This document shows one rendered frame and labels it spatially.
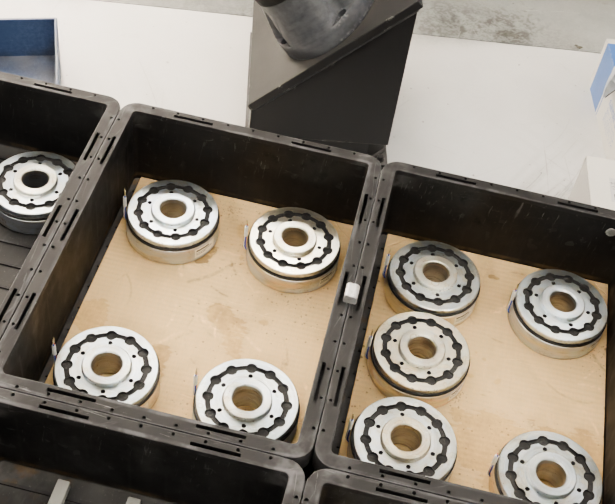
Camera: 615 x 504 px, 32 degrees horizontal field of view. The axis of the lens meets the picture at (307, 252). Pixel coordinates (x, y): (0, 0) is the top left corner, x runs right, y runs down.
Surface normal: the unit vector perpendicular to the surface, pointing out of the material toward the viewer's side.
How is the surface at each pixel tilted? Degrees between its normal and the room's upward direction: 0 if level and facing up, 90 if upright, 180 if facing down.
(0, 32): 90
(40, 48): 90
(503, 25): 0
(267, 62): 44
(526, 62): 0
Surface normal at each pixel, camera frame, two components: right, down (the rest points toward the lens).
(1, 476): 0.11, -0.66
